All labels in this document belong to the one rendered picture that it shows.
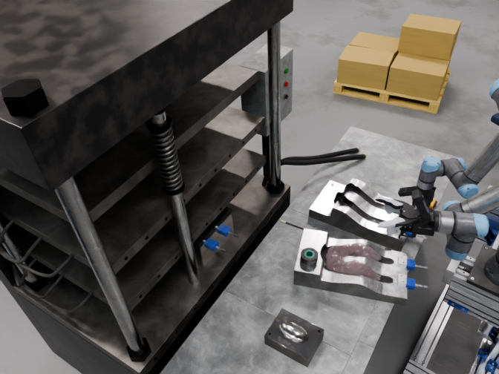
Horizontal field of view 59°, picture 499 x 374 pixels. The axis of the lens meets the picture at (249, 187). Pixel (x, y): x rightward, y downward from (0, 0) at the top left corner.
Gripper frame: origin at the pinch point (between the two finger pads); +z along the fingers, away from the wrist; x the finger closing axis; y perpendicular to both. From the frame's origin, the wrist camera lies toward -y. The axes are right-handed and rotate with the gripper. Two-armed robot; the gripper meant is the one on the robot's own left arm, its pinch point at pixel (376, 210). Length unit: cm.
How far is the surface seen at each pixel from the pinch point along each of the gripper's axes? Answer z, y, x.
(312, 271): 20, 52, 20
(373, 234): -8, 53, 51
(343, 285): 6, 57, 18
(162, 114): 73, -30, 2
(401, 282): -19, 55, 22
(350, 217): 4, 48, 55
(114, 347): 100, 70, -22
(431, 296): -57, 135, 91
